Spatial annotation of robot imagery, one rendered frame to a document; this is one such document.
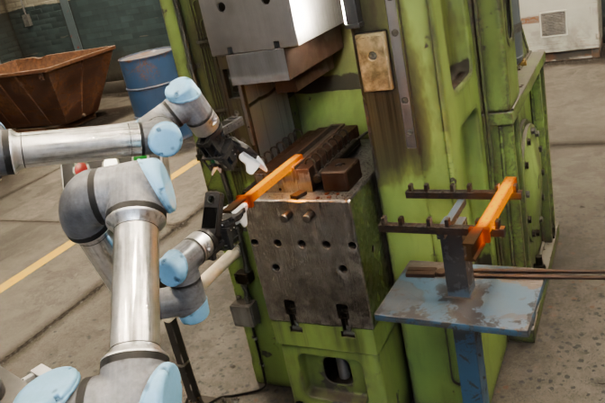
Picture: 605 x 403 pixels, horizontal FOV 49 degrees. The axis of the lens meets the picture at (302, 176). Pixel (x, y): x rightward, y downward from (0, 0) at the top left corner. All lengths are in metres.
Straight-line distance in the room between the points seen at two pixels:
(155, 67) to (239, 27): 4.63
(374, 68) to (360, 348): 0.89
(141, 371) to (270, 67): 1.07
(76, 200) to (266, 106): 1.11
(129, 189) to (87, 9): 9.31
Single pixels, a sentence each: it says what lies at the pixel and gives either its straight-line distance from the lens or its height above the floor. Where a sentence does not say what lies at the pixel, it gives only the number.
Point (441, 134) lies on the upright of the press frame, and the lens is 1.98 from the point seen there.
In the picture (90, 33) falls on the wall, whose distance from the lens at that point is 10.64.
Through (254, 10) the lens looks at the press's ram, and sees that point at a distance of 1.94.
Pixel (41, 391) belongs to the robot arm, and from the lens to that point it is 1.20.
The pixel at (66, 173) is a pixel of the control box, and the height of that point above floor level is 1.09.
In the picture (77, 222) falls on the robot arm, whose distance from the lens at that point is 1.38.
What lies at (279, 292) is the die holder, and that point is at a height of 0.58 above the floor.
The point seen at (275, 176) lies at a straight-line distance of 1.95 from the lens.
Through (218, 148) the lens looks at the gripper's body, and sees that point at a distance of 1.70.
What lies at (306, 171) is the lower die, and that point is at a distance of 2.01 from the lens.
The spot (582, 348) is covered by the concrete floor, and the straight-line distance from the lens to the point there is 2.79.
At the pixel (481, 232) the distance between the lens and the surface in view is 1.53.
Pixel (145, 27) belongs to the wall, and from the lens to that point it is 9.93.
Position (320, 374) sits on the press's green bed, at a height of 0.22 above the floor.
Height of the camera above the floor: 1.64
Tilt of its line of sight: 20 degrees down
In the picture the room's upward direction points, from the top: 12 degrees counter-clockwise
